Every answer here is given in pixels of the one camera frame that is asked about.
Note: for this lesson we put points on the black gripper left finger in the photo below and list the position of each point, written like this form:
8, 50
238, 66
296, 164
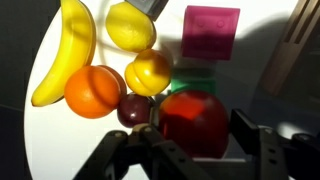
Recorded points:
143, 156

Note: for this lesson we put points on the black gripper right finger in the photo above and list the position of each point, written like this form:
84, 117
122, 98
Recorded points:
280, 156

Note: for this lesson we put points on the red apple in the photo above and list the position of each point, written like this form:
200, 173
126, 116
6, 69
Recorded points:
195, 125

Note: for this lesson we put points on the wooden tray box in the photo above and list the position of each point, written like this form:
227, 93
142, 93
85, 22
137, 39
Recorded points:
283, 60

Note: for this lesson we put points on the dark red plum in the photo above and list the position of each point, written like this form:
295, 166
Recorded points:
135, 110

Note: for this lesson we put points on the orange fruit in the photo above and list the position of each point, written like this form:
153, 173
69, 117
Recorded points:
91, 91

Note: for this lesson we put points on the yellow peach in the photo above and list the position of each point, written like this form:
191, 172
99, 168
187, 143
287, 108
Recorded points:
148, 73

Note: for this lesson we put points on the small green block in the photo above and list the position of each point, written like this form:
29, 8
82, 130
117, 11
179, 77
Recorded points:
193, 85

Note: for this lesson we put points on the yellow banana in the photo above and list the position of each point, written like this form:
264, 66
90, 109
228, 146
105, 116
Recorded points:
70, 50

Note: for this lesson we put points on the yellow lemon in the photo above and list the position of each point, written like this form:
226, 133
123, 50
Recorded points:
130, 26

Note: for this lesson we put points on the pink cube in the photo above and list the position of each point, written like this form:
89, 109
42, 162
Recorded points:
210, 33

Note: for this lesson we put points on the grey cube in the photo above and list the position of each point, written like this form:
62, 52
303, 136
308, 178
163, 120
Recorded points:
150, 7

